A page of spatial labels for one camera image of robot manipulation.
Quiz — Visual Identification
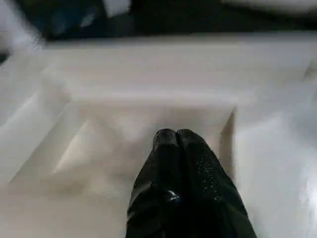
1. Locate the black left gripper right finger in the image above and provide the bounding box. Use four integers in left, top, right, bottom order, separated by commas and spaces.
176, 129, 258, 238

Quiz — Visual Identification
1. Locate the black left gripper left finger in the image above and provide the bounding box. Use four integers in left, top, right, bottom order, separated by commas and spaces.
124, 129, 180, 238

